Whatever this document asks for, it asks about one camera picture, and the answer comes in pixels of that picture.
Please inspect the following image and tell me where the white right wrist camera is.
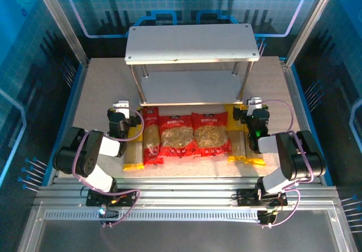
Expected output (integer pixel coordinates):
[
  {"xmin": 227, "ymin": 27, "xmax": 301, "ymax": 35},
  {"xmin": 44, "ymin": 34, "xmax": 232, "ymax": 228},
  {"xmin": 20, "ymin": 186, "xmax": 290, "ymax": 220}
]
[{"xmin": 247, "ymin": 96, "xmax": 263, "ymax": 116}]

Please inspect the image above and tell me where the aluminium frame post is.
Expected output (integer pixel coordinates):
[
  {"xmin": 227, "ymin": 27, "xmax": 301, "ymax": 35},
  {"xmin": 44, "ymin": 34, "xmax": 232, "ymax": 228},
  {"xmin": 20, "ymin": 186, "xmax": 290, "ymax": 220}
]
[
  {"xmin": 31, "ymin": 0, "xmax": 89, "ymax": 67},
  {"xmin": 285, "ymin": 0, "xmax": 342, "ymax": 67}
]

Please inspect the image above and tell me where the red spaghetti bag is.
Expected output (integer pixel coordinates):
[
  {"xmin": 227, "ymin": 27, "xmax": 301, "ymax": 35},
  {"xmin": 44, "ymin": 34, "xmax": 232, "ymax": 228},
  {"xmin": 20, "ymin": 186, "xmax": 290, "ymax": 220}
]
[{"xmin": 140, "ymin": 106, "xmax": 165, "ymax": 166}]

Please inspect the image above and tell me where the black connector module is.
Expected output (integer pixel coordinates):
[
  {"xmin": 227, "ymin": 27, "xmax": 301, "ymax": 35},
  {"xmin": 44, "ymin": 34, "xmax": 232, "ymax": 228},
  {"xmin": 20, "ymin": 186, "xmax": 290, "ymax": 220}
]
[
  {"xmin": 256, "ymin": 208, "xmax": 277, "ymax": 227},
  {"xmin": 97, "ymin": 203, "xmax": 120, "ymax": 228}
]

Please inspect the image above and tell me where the yellow spaghetti bag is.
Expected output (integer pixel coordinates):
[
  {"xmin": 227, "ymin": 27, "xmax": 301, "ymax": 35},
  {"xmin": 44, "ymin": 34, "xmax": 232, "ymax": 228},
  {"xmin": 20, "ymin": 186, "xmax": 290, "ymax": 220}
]
[
  {"xmin": 123, "ymin": 106, "xmax": 145, "ymax": 171},
  {"xmin": 243, "ymin": 107, "xmax": 267, "ymax": 167},
  {"xmin": 225, "ymin": 104, "xmax": 247, "ymax": 163}
]

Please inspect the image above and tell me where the grey slotted cable duct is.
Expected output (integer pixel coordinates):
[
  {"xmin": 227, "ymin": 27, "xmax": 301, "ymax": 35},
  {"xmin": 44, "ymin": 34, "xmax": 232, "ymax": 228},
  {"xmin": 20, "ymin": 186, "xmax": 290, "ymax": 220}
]
[{"xmin": 44, "ymin": 208, "xmax": 260, "ymax": 222}]

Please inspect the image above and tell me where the white two-tier metal shelf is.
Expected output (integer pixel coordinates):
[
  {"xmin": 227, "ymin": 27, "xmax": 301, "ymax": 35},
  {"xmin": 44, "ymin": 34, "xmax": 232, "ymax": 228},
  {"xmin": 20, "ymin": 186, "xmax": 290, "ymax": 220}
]
[{"xmin": 124, "ymin": 23, "xmax": 260, "ymax": 107}]

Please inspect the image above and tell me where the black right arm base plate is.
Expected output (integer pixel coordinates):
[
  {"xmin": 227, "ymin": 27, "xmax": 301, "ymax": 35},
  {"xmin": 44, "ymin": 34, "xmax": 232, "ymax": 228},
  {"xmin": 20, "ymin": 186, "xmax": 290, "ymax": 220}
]
[{"xmin": 236, "ymin": 188, "xmax": 288, "ymax": 207}]

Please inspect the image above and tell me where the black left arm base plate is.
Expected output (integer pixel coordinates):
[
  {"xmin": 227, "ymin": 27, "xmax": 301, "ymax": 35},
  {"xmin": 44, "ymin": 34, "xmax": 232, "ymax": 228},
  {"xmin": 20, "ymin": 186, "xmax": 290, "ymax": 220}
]
[{"xmin": 85, "ymin": 188, "xmax": 137, "ymax": 208}]

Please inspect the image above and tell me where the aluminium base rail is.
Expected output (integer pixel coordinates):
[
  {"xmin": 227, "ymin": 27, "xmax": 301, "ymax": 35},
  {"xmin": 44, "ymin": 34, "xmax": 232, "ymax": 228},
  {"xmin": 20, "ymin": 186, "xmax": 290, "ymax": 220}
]
[{"xmin": 35, "ymin": 177, "xmax": 340, "ymax": 211}]

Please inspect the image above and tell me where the red macaroni bag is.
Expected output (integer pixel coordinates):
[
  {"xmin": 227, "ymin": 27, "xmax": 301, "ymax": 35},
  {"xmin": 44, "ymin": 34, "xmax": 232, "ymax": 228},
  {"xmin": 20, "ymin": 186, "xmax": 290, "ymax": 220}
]
[
  {"xmin": 191, "ymin": 111, "xmax": 233, "ymax": 157},
  {"xmin": 158, "ymin": 114, "xmax": 199, "ymax": 159}
]

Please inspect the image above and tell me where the aluminium side rail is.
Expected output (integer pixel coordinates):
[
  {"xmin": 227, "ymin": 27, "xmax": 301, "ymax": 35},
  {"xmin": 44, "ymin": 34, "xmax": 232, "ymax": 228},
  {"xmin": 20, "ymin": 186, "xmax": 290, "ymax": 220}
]
[{"xmin": 278, "ymin": 59, "xmax": 329, "ymax": 185}]

